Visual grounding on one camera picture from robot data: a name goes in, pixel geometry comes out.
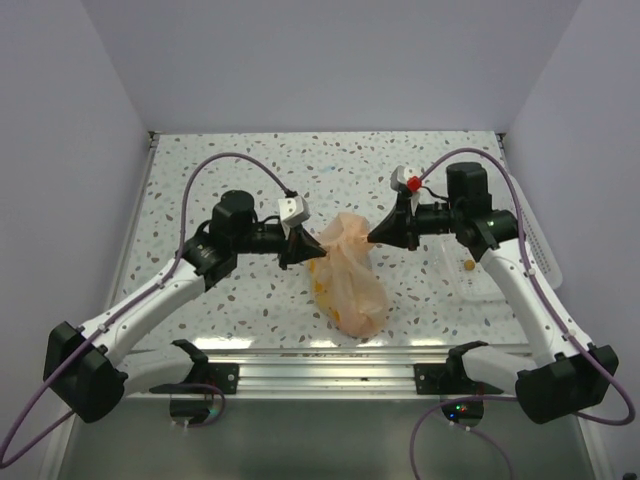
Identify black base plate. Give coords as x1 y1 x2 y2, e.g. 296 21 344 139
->
149 363 240 395
413 363 503 396

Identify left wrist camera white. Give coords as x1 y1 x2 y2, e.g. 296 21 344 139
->
278 195 311 228

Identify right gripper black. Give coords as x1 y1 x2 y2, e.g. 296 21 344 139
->
370 192 464 251

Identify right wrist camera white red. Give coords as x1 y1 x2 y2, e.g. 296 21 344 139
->
390 166 423 213

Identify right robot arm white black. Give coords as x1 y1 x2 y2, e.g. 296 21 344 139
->
368 162 619 424

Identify aluminium rail frame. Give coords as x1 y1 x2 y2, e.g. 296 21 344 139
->
59 130 596 480

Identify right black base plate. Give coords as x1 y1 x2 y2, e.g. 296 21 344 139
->
413 363 503 396

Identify orange translucent plastic bag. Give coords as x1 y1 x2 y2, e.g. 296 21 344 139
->
308 212 389 339

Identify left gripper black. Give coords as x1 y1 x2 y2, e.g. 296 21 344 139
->
233 220 325 270

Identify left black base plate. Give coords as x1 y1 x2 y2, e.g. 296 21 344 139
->
149 363 240 395

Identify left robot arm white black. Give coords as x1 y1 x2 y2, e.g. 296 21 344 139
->
43 190 326 423

